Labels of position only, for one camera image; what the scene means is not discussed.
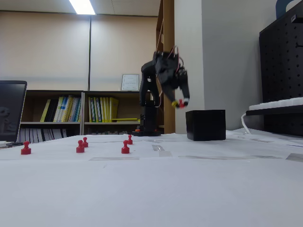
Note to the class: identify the yellow white book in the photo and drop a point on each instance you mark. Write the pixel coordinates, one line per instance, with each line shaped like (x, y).
(67, 108)

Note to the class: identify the low wooden bookshelf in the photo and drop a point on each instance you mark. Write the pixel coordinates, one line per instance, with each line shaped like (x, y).
(127, 104)
(33, 94)

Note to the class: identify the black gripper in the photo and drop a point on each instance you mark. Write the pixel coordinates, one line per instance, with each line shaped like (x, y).
(178, 83)

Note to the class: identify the black open box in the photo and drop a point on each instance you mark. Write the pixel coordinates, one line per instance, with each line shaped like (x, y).
(206, 125)

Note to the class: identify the framed white certificate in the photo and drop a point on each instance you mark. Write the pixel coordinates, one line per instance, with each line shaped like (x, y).
(129, 82)

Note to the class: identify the clear tape strip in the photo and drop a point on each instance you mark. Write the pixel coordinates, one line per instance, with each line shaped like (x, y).
(113, 158)
(165, 153)
(294, 157)
(225, 157)
(158, 147)

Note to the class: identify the flat yellow folder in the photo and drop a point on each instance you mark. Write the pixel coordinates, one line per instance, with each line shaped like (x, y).
(125, 119)

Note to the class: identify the white paper table cover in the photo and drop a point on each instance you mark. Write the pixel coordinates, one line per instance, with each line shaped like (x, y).
(142, 189)

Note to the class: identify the white blue book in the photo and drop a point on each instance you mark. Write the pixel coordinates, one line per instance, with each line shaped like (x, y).
(59, 108)

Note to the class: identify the black pegboard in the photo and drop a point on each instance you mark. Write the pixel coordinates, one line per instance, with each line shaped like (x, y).
(281, 66)

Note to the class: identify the laptop screen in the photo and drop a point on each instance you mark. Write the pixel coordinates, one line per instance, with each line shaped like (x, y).
(10, 111)

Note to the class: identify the blue rounded object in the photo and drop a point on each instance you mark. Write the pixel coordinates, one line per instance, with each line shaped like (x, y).
(281, 8)

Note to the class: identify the thin yellow book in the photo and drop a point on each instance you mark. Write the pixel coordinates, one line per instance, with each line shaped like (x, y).
(45, 110)

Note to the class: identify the black robot base orange clips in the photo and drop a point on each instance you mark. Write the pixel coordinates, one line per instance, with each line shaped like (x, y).
(146, 133)

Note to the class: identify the black book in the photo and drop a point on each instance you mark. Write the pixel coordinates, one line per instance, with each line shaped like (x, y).
(50, 111)

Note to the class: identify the white power strip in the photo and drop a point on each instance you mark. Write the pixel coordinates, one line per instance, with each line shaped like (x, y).
(277, 103)

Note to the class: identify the white black binder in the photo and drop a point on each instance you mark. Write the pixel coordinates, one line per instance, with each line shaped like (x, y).
(43, 134)
(34, 135)
(62, 133)
(24, 135)
(52, 134)

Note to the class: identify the ceiling light panel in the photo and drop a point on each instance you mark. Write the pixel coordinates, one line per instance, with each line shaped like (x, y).
(81, 6)

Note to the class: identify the tall wooden shelf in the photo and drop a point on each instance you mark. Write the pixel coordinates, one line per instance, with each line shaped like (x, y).
(168, 28)

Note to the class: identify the black rail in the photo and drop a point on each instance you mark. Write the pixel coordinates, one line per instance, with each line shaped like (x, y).
(274, 111)

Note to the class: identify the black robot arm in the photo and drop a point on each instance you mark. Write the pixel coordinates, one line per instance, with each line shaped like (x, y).
(146, 106)

